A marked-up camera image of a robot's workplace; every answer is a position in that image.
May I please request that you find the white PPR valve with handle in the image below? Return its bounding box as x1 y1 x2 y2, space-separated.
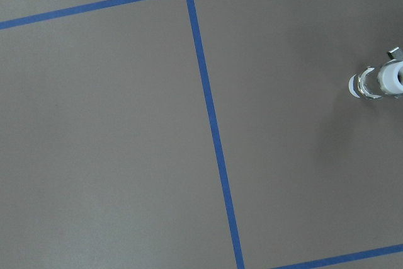
348 47 402 100

